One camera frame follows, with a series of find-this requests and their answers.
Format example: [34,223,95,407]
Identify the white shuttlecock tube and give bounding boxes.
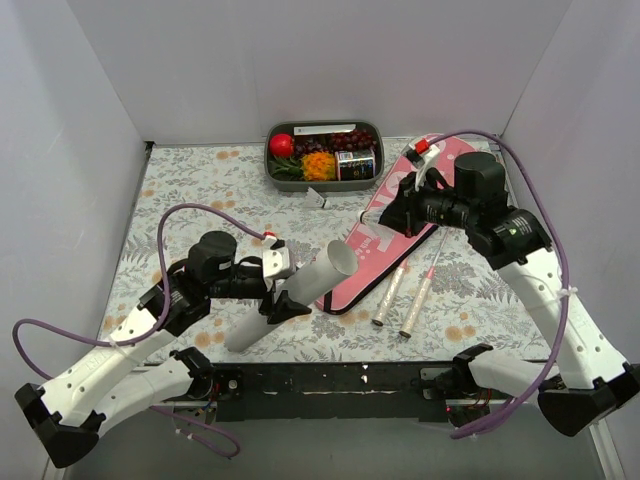
[224,240,358,353]

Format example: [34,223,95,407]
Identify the white shuttlecock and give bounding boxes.
[358,208,384,228]
[304,187,329,209]

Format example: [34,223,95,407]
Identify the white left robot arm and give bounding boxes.
[15,231,309,468]

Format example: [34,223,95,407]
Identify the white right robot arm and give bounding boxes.
[371,152,639,438]

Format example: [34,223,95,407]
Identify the left badminton racket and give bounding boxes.
[370,149,506,328]

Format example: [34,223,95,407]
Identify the badminton racket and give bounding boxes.
[370,149,506,328]
[399,229,449,339]

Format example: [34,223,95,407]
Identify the right badminton racket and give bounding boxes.
[399,229,449,339]

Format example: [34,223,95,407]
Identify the pink racket cover bag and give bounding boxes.
[315,137,477,315]

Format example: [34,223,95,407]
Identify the shiny patterned can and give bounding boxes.
[334,148,376,181]

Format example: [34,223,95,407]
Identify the dark red grapes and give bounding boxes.
[294,129,378,158]

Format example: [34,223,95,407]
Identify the floral table mat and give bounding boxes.
[101,145,549,363]

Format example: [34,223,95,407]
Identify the orange flower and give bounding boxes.
[301,152,337,182]

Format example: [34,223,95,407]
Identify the white label strip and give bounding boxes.
[293,124,356,136]

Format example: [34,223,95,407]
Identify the grey plastic tray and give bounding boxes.
[264,120,384,192]

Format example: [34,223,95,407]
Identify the green leafy sprig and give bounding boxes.
[268,156,304,181]

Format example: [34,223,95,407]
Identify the red apple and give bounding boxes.
[269,133,295,158]

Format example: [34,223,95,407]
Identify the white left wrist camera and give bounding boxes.
[262,235,296,280]

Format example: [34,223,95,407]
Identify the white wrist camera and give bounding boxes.
[403,137,441,191]
[262,235,296,280]

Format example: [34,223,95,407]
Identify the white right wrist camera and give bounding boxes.
[403,137,441,191]

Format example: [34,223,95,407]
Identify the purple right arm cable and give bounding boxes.
[424,130,571,440]

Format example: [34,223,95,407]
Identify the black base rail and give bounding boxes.
[211,361,500,427]

